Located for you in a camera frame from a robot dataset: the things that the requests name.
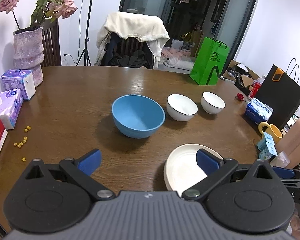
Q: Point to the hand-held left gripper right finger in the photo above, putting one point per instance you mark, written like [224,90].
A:
[208,161]

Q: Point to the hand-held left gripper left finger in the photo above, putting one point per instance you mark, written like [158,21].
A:
[90,162]

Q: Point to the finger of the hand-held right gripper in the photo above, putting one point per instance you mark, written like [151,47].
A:
[285,172]

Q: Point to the white bowl with black rim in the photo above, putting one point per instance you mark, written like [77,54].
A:
[182,105]
[212,101]

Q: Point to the blue bowl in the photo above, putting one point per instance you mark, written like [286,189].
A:
[137,115]

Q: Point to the person's right hand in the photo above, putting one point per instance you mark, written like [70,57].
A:
[297,230]

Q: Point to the clear plastic container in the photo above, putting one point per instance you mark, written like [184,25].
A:
[281,158]

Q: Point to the yogurt cup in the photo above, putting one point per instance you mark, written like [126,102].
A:
[267,151]
[268,138]

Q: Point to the yellow mug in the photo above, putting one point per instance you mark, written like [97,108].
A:
[275,131]

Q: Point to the blue tissue pack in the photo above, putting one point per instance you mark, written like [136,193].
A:
[258,111]

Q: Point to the scattered yellow popcorn pieces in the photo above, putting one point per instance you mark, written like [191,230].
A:
[27,129]

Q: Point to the small red flower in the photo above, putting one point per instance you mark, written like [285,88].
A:
[240,97]

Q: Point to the black paper bag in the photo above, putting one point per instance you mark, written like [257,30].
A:
[280,97]

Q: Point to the cardboard box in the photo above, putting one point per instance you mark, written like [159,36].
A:
[240,68]

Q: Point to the purple tissue pack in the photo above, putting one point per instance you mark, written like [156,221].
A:
[8,107]

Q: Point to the green paper bag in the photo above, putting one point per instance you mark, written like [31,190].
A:
[207,62]

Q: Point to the white plush toy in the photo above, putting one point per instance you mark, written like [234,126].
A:
[177,63]

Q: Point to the purple tissue cube box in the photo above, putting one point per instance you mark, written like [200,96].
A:
[17,82]

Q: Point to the black garment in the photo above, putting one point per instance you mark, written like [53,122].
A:
[132,60]

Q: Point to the dark blue garment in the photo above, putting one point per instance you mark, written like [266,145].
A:
[112,47]

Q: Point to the studio light on tripod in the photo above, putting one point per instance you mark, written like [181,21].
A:
[86,40]

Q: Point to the pink textured vase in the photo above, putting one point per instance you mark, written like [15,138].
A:
[27,55]

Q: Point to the chair with white sweater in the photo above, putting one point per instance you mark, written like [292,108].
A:
[135,25]

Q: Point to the bunch of dried pink roses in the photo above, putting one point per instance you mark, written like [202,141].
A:
[65,7]

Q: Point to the wall socket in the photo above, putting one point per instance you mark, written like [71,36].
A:
[64,58]

